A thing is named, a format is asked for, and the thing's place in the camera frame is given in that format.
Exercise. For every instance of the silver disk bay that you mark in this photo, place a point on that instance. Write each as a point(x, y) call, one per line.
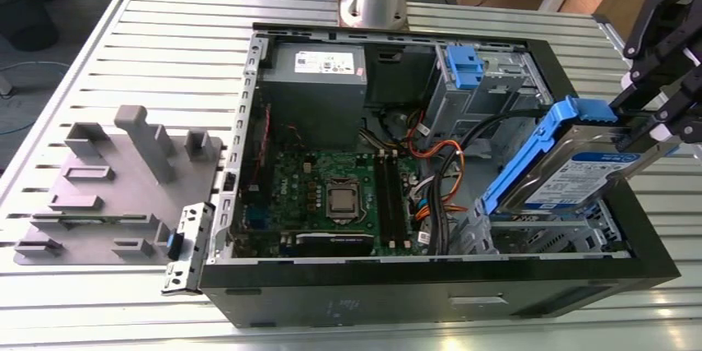
point(549, 224)

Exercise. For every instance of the black waste bin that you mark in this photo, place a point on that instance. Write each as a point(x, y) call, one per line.
point(32, 30)

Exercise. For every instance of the CPU socket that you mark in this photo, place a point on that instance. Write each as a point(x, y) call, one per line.
point(343, 214)

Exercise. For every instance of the grey power supply unit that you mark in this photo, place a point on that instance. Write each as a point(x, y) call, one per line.
point(312, 121)

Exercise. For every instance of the silver CPU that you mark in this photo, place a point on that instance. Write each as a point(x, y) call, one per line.
point(340, 201)

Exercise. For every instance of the black graphics card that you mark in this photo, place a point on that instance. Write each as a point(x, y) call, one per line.
point(328, 246)

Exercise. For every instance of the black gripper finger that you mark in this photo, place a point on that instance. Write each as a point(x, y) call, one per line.
point(679, 125)
point(655, 14)

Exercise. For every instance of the green RAM stick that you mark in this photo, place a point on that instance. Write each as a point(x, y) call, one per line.
point(82, 223)

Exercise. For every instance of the green motherboard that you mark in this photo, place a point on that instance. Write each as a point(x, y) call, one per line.
point(307, 219)

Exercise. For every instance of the grey parts rack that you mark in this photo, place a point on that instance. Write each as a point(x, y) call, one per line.
point(110, 203)

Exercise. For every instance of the blue drive latch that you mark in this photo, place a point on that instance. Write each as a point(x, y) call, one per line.
point(463, 67)

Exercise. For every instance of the hard disk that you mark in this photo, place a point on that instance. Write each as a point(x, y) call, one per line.
point(575, 178)

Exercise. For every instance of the silver optical drive cage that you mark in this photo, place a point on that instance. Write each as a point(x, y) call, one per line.
point(487, 104)

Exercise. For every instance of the black RAM slot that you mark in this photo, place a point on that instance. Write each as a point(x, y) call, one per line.
point(399, 199)
point(386, 199)

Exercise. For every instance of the metal expansion slot bracket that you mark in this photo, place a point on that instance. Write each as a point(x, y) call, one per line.
point(192, 252)

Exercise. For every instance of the black open PC case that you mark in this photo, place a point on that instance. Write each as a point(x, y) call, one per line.
point(383, 285)

